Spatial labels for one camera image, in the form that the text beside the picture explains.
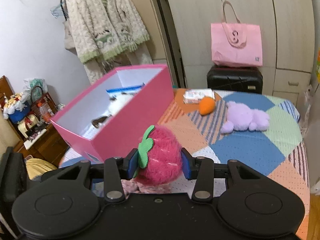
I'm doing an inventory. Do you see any pink strawberry plush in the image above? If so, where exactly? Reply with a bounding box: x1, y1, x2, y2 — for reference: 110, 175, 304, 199
133, 125, 182, 186

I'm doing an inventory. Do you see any purple plush toy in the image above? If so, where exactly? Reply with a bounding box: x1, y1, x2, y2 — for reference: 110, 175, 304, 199
220, 101, 270, 134

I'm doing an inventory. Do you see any white panda plush toy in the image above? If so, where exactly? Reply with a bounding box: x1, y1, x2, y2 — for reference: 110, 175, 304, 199
91, 92, 134, 129

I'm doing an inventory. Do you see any small white wipes pack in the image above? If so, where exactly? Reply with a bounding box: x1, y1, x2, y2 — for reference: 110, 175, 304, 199
183, 88, 215, 104

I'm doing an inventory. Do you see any blue white tissue pack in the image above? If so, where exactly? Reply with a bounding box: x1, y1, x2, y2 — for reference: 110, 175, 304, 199
106, 83, 145, 98

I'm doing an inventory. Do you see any patchwork quilt bedspread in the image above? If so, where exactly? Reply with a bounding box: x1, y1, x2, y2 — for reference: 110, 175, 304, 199
58, 87, 312, 240

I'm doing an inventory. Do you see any pink storage box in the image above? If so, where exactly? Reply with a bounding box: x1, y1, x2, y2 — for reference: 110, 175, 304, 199
51, 64, 174, 163

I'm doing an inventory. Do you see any wooden side cabinet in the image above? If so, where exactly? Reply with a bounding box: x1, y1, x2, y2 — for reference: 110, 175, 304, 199
5, 120, 68, 167

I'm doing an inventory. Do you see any black suitcase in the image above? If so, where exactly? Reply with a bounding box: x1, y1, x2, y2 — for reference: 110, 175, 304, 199
207, 66, 263, 94

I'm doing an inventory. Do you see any pink tote bag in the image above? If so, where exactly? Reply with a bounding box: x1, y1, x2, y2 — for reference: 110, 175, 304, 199
210, 10, 263, 67

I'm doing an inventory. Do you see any cream fuzzy cardigan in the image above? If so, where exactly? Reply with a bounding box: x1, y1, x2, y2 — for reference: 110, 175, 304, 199
65, 0, 151, 84

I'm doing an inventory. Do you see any beige three-door wardrobe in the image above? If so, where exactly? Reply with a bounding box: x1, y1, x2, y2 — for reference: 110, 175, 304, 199
132, 0, 315, 103

